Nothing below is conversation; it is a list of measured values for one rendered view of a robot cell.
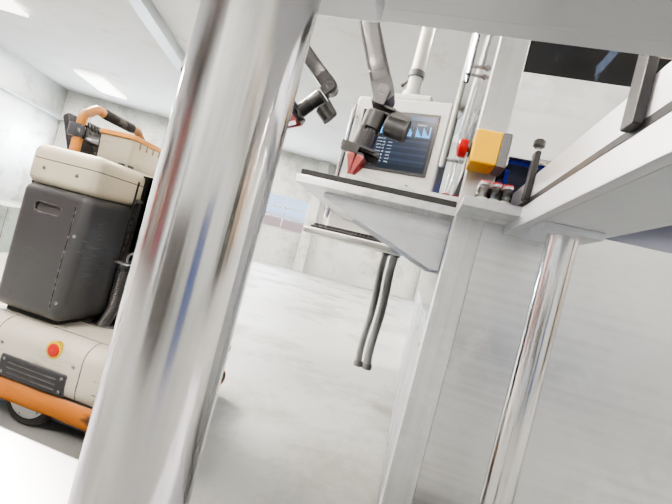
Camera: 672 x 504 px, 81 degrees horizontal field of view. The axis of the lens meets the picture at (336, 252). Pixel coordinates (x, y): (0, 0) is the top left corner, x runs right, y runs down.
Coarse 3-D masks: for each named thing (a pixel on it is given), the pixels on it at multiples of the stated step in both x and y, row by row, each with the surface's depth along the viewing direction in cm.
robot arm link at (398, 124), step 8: (384, 88) 103; (376, 96) 104; (384, 96) 103; (376, 104) 105; (384, 104) 104; (392, 112) 105; (400, 112) 104; (392, 120) 104; (400, 120) 104; (408, 120) 104; (384, 128) 104; (392, 128) 103; (400, 128) 103; (408, 128) 105; (384, 136) 106; (392, 136) 105; (400, 136) 104
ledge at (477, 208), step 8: (464, 200) 76; (472, 200) 76; (480, 200) 75; (488, 200) 75; (464, 208) 79; (472, 208) 77; (480, 208) 76; (488, 208) 75; (496, 208) 75; (504, 208) 75; (512, 208) 74; (520, 208) 74; (464, 216) 88; (472, 216) 86; (480, 216) 83; (488, 216) 81; (496, 216) 79; (504, 216) 77; (512, 216) 75; (504, 224) 85
